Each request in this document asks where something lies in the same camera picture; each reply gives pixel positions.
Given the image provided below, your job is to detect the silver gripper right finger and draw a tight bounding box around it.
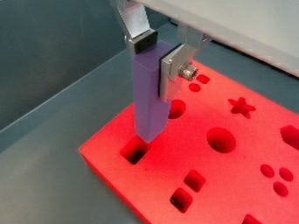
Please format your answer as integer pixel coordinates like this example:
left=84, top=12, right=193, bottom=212
left=158, top=24, right=212, bottom=102

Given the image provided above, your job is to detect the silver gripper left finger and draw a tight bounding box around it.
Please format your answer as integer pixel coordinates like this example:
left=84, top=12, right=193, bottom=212
left=109, top=0, right=157, bottom=56

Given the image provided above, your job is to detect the purple rectangular peg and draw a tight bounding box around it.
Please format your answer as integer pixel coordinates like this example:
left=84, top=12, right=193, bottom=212
left=132, top=41, right=173, bottom=143

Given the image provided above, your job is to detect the red shape sorter block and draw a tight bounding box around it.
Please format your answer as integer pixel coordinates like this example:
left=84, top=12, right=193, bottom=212
left=78, top=66, right=299, bottom=224

